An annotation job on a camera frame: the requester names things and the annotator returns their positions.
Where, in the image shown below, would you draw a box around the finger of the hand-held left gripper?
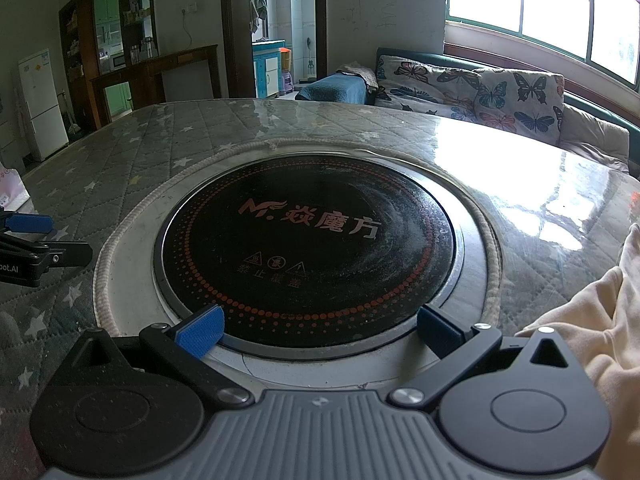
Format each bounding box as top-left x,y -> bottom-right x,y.
0,209 -> 54,235
0,240 -> 94,288

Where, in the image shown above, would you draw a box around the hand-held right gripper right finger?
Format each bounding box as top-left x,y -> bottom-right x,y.
389,305 -> 582,408

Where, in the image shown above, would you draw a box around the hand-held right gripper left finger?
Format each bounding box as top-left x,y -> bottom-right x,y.
57,304 -> 255,408

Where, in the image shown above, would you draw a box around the cream knit garment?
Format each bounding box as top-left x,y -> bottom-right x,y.
515,222 -> 640,480

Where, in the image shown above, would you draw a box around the pink and white bag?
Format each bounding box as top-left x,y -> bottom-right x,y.
0,164 -> 28,211

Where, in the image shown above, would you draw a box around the mop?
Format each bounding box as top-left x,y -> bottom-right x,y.
60,91 -> 80,136

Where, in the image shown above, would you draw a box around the white refrigerator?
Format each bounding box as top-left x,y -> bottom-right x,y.
17,49 -> 71,162

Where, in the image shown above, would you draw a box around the round black induction cooktop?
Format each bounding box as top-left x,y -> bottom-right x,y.
152,152 -> 465,358

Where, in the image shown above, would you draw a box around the dark wooden cabinet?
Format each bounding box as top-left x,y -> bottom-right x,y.
59,0 -> 221,131

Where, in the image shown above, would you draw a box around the square butterfly print pillow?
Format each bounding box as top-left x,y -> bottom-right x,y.
475,67 -> 566,146

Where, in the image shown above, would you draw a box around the white pillow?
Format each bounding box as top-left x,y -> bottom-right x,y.
559,104 -> 631,176

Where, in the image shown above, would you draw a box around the blue folded blanket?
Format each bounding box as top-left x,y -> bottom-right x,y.
295,74 -> 368,106

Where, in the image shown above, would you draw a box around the beige fluffy throw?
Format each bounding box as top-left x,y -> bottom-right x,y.
340,62 -> 378,91

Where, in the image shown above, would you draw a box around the blue kitchen cabinet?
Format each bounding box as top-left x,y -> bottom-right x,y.
252,40 -> 287,100

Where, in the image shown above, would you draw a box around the butterfly print pillows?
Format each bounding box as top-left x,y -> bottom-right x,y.
375,47 -> 640,181

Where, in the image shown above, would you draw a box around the window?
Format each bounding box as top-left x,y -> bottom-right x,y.
445,0 -> 640,88

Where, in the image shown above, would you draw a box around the dark wooden door frame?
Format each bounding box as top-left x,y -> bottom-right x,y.
220,0 -> 328,101

